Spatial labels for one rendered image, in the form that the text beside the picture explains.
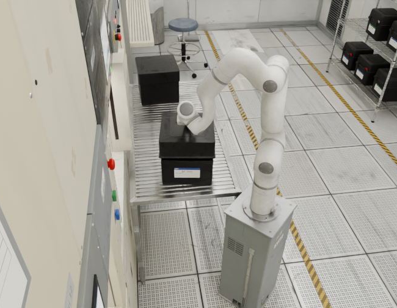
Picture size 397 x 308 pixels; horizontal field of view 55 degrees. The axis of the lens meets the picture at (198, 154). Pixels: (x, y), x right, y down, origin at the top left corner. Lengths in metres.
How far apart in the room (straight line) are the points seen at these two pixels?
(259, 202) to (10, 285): 1.57
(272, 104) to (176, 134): 0.59
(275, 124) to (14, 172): 1.30
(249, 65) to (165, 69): 1.28
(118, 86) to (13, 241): 1.57
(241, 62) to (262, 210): 0.77
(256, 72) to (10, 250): 1.20
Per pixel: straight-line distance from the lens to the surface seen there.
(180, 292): 2.58
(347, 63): 5.00
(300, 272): 2.76
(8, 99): 0.47
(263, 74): 1.47
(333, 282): 2.78
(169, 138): 1.94
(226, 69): 1.55
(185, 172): 2.04
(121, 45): 3.44
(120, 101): 2.01
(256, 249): 2.02
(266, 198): 1.88
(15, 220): 0.46
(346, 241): 3.03
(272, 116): 1.61
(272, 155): 1.67
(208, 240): 2.82
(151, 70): 2.71
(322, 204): 3.24
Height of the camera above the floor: 2.19
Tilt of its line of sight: 38 degrees down
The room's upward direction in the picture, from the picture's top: 1 degrees clockwise
